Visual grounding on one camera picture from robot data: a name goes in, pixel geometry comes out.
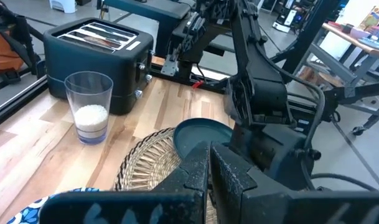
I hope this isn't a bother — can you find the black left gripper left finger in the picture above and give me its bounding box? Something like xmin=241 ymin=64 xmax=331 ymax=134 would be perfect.
xmin=39 ymin=140 xmax=210 ymax=224

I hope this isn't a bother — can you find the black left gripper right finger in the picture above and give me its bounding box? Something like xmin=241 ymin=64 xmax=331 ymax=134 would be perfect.
xmin=210 ymin=141 xmax=379 ymax=224

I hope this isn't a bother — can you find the round woven placemat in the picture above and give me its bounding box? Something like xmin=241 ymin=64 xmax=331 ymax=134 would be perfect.
xmin=113 ymin=126 xmax=218 ymax=224

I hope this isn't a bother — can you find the dark green plate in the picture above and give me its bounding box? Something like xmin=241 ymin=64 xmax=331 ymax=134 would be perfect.
xmin=172 ymin=117 xmax=234 ymax=160

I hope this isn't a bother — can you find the clear cup with white filling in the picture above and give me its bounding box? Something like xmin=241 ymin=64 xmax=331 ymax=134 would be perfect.
xmin=63 ymin=70 xmax=115 ymax=146

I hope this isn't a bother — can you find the blue floral paper bowl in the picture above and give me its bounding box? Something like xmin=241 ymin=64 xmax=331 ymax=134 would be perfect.
xmin=7 ymin=187 xmax=100 ymax=224

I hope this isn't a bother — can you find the background workstation table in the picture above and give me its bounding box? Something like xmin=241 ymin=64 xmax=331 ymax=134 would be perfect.
xmin=296 ymin=6 xmax=379 ymax=136

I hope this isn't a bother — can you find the black four-slot toaster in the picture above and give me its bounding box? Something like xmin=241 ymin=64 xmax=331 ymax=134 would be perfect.
xmin=42 ymin=17 xmax=155 ymax=116

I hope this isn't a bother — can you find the white stool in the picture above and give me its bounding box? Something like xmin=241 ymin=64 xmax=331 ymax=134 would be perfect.
xmin=48 ymin=0 xmax=77 ymax=14

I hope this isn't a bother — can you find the orange shop vacuum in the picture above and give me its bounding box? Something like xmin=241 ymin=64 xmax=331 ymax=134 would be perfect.
xmin=0 ymin=0 xmax=42 ymax=83

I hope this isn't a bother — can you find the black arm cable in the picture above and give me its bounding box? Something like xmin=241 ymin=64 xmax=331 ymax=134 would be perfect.
xmin=260 ymin=46 xmax=327 ymax=150

